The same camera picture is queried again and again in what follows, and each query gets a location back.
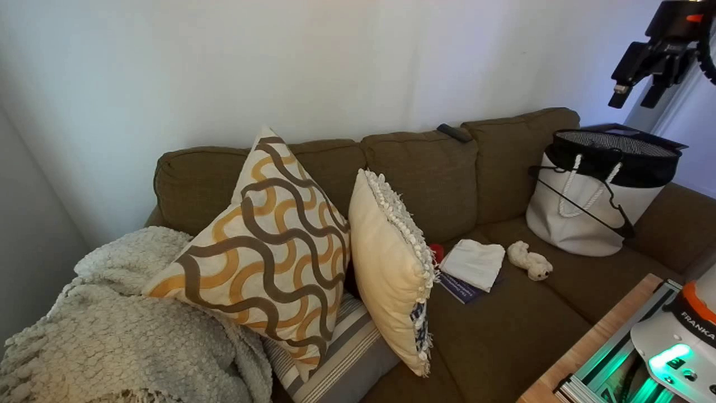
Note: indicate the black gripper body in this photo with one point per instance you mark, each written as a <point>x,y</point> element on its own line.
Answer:
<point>661,58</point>

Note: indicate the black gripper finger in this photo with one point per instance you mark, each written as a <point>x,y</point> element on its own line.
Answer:
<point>620,92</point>
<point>654,92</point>

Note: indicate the white towel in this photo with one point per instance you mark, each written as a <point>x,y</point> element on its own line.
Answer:
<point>472,260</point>

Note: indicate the white black laundry basket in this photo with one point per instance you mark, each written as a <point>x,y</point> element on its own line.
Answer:
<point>582,202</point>

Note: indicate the black remote control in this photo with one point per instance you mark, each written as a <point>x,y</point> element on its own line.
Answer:
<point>453,133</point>

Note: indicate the white plush toy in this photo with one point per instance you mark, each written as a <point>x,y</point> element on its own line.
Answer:
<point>528,260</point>

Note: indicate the small red object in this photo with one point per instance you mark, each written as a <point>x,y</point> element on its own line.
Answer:
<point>436,251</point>

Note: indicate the purple book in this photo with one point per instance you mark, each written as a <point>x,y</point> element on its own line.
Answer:
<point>458,289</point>

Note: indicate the brown fabric sofa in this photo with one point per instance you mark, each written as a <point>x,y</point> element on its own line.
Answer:
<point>515,335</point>

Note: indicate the wooden table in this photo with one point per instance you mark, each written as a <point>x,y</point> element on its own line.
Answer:
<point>574,359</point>

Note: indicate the fringed cream blue patterned pillow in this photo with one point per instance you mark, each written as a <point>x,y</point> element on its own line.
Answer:
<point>387,275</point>

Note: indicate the grey striped cushion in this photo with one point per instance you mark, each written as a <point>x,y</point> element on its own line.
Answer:
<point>344,359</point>

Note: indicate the brown wave pattern pillow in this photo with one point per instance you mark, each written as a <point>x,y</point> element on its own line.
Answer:
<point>260,254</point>

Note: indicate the grey knitted throw blanket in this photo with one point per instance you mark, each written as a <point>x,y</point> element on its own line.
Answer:
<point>112,335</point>

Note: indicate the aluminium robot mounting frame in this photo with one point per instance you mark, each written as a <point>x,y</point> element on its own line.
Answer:
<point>605,366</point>

